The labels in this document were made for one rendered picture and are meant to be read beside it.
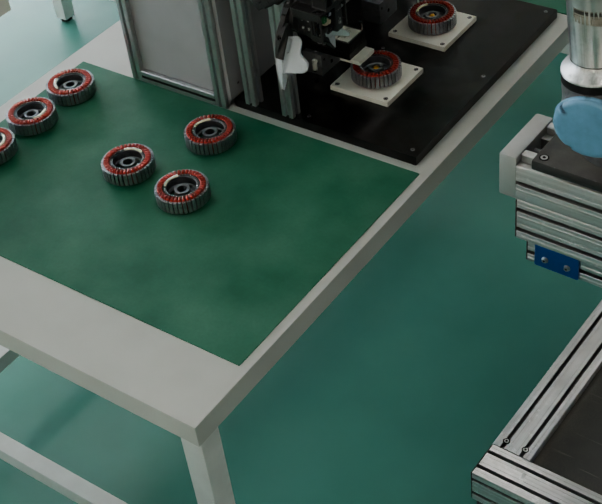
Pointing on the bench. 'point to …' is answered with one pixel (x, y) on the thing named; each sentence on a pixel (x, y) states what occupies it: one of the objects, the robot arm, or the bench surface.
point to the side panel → (175, 47)
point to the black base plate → (506, 23)
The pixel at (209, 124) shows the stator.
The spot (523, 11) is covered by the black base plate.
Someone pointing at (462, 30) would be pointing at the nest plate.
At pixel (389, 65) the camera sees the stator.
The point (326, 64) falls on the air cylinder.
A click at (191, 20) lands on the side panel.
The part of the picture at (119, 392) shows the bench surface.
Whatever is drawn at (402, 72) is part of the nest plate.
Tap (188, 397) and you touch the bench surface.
